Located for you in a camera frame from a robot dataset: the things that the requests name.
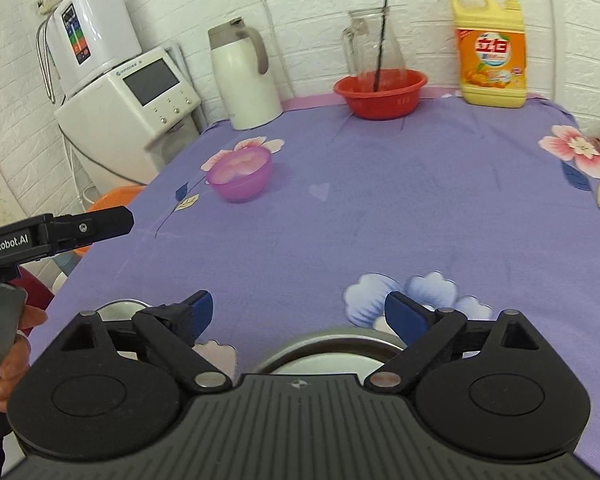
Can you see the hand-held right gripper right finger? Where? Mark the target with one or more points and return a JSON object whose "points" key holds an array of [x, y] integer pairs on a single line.
{"points": [[402, 314]]}

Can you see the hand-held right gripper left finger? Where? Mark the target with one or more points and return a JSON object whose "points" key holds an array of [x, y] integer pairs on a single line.
{"points": [[201, 310]]}

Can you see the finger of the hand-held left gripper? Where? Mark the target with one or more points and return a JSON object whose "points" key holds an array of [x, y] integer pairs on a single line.
{"points": [[95, 225]]}

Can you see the white bowl with red pattern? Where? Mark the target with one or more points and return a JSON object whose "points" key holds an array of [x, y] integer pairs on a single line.
{"points": [[122, 310]]}

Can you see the stainless steel bowl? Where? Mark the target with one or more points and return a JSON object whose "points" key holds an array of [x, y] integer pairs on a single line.
{"points": [[325, 336]]}

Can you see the purple plastic bowl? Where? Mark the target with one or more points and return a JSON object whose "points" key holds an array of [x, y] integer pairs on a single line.
{"points": [[240, 180]]}

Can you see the person's left hand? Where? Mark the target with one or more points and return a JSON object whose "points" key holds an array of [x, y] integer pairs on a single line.
{"points": [[32, 320]]}

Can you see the orange plastic basin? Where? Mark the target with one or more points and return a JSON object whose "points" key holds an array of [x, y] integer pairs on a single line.
{"points": [[115, 197]]}

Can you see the grey cylinder bottle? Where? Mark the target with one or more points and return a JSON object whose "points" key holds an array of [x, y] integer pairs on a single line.
{"points": [[67, 263]]}

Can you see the dark red cloth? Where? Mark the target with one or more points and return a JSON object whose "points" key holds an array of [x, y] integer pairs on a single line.
{"points": [[37, 295]]}

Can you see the white appliance with screen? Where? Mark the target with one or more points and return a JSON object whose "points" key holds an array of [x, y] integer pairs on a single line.
{"points": [[120, 130]]}

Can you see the purple floral tablecloth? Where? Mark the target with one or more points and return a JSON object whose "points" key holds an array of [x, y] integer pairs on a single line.
{"points": [[380, 200]]}

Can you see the white water purifier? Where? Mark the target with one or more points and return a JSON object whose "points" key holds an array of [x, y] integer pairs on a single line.
{"points": [[105, 25]]}

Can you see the white thermos jug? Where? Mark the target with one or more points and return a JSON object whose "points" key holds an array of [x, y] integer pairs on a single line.
{"points": [[245, 90]]}

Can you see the red plastic basket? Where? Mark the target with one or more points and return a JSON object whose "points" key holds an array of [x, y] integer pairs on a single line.
{"points": [[380, 104]]}

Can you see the yellow detergent bottle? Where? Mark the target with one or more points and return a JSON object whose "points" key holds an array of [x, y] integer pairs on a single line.
{"points": [[490, 65]]}

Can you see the glass pitcher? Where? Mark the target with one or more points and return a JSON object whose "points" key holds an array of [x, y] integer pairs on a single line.
{"points": [[362, 50]]}

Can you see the black stirring stick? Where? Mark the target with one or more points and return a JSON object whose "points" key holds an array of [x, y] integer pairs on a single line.
{"points": [[381, 35]]}

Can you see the white wall pipe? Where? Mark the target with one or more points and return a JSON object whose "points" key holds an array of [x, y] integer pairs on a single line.
{"points": [[555, 35]]}

